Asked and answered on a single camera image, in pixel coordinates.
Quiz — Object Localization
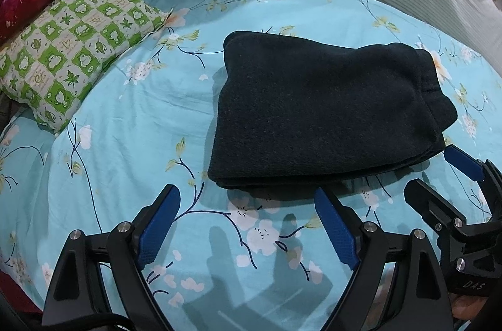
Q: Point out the blue floral bedsheet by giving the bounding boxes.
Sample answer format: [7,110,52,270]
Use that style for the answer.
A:
[0,0,502,331]

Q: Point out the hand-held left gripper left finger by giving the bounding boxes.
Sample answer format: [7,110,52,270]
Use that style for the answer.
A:
[41,184,182,331]

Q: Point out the green checkered pillow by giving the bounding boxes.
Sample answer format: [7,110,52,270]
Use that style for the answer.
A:
[0,0,172,134]

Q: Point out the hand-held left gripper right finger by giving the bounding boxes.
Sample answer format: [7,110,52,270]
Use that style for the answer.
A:
[314,187,456,331]

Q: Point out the black pants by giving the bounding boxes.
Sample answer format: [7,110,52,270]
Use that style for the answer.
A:
[208,30,459,191]

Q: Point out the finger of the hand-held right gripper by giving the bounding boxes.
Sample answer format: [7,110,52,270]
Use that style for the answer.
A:
[404,179,471,238]
[444,144,502,216]

